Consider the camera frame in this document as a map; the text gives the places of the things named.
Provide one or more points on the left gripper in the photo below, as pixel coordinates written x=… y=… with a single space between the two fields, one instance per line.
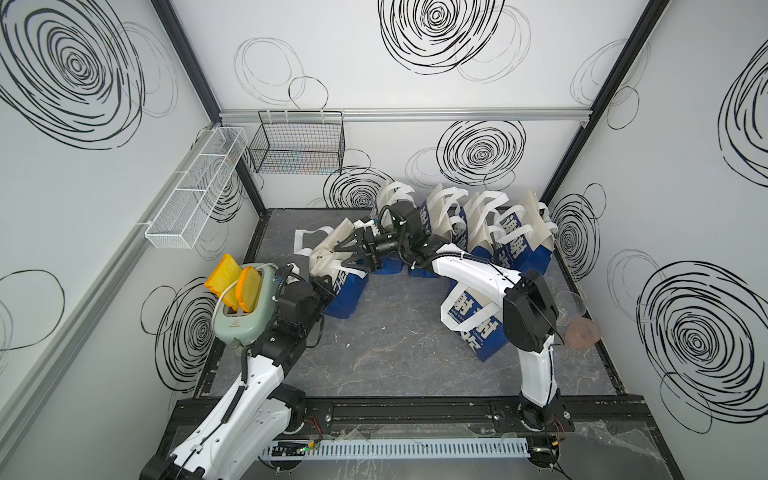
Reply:
x=325 y=293

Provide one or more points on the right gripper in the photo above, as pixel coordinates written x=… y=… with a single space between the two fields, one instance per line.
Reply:
x=370 y=256

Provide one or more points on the blue beige takeout bag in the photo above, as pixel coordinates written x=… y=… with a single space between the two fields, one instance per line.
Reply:
x=384 y=215
x=440 y=214
x=475 y=319
x=479 y=207
x=347 y=283
x=524 y=235

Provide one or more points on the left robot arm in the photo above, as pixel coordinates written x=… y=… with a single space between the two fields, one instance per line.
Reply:
x=259 y=406

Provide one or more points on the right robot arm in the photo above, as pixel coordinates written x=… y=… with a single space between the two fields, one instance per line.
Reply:
x=483 y=291

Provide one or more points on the front yellow toast slice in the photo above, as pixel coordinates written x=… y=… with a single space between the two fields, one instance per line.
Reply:
x=247 y=289

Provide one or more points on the yellow toast slice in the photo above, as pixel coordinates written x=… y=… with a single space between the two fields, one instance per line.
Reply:
x=247 y=289
x=223 y=276

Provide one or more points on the mint green toaster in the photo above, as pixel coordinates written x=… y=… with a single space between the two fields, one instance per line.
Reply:
x=245 y=327

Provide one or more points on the rear yellow toast slice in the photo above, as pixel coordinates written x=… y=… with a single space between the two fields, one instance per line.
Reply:
x=223 y=276

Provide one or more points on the clear plastic cup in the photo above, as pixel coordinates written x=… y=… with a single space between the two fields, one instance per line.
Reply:
x=570 y=306

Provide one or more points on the pink plastic cup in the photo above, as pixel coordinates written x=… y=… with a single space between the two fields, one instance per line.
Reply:
x=582 y=333

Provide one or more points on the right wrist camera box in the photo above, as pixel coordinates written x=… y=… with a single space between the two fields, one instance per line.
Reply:
x=369 y=223

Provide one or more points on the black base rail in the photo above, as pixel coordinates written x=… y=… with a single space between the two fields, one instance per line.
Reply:
x=501 y=414

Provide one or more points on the black wire basket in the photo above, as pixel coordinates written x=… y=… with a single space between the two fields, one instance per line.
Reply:
x=301 y=142

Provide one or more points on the white wire mesh shelf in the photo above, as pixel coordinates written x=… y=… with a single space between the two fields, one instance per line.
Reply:
x=208 y=190

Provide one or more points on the slotted grey cable duct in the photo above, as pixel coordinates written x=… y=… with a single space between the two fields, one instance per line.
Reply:
x=383 y=449

